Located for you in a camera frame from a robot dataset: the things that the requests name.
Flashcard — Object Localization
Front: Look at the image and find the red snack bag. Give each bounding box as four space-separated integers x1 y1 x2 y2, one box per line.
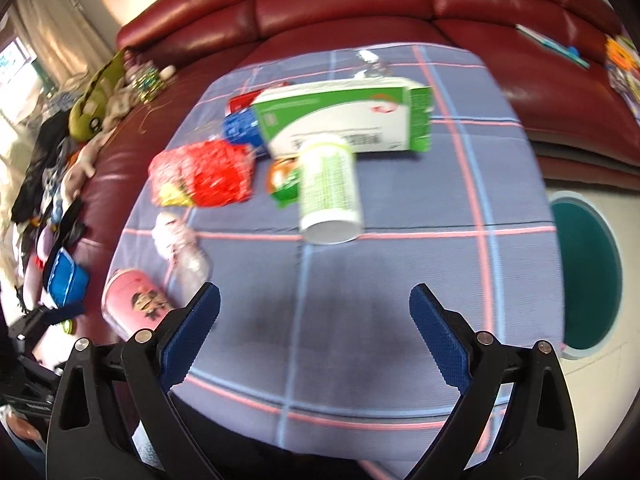
149 139 256 209

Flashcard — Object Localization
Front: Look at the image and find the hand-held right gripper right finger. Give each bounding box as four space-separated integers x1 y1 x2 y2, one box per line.
402 283 581 480

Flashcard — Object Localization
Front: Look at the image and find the pink printed cup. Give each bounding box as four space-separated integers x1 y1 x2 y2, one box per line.
101 268 176 343

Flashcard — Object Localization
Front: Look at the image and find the blue checked blanket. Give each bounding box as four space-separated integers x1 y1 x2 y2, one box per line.
112 42 568 461

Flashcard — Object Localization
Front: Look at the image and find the beige curtain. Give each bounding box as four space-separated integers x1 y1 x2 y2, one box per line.
12 0 113 86

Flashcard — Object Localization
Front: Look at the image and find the clear crumpled plastic bottle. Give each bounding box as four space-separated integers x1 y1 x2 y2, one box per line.
151 211 213 301

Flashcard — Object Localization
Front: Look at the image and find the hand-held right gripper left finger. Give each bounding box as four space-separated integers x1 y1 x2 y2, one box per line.
46 281 236 480

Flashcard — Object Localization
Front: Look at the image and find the white bottle with green label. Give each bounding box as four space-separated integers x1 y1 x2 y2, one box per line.
297 135 363 246

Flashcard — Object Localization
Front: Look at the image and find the pile of plush toys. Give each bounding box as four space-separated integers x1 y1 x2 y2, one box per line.
10 57 176 311

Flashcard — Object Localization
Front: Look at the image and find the blue packet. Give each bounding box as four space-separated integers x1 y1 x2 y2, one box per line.
221 110 271 156

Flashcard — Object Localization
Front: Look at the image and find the orange and green packet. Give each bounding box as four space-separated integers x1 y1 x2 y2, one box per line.
265 157 303 209

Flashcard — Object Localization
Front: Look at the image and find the green plush toy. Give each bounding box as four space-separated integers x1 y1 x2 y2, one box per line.
69 50 126 141

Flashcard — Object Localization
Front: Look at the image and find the blue bag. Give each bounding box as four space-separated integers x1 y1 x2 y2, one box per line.
42 247 91 308

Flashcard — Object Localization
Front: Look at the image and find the teal round trash bin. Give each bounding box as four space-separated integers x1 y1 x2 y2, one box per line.
547 190 626 361

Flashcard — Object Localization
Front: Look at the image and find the clear plastic wrapper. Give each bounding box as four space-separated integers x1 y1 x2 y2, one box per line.
352 49 396 81

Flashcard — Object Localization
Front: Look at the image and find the red soda can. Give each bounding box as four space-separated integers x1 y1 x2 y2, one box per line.
229 91 266 117

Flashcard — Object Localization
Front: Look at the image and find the green and white carton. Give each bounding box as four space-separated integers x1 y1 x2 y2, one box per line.
250 77 435 158

